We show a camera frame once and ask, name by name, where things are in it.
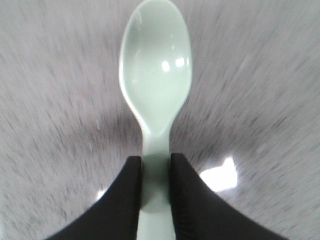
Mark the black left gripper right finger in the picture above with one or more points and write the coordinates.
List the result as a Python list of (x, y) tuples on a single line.
[(200, 214)]

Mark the mint green plastic spoon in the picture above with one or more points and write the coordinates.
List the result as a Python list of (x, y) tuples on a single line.
[(155, 76)]

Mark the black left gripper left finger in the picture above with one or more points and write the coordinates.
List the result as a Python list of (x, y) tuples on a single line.
[(115, 215)]

